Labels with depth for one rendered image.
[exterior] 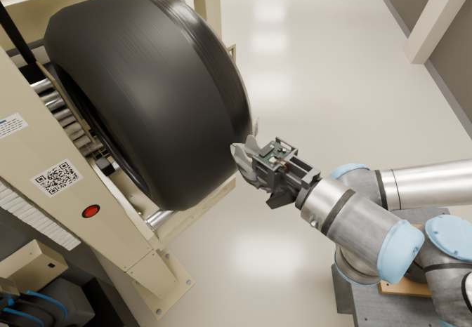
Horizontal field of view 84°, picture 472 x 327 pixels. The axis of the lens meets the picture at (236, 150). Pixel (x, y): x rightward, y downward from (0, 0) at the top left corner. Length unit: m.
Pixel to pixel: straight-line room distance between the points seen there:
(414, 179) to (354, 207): 0.19
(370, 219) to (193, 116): 0.35
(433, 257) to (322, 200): 0.67
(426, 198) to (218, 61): 0.48
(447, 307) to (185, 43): 0.98
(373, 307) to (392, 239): 0.79
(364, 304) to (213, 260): 0.91
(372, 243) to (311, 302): 1.35
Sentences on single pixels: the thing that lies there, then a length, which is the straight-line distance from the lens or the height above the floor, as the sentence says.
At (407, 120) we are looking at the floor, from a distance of 2.86.
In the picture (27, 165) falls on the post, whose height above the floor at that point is 1.29.
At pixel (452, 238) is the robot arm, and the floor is 0.91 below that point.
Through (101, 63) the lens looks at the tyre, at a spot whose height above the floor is 1.43.
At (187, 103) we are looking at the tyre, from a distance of 0.52.
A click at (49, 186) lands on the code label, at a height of 1.21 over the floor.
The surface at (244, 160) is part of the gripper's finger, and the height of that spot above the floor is 1.26.
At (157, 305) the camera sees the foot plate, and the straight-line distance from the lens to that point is 1.75.
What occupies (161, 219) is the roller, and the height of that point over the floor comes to 0.91.
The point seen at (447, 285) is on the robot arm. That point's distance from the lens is 1.04.
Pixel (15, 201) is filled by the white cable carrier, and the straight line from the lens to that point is 0.70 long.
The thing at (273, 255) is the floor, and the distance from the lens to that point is 1.78.
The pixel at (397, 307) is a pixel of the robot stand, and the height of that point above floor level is 0.60.
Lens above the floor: 1.69
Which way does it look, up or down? 51 degrees down
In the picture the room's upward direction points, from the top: straight up
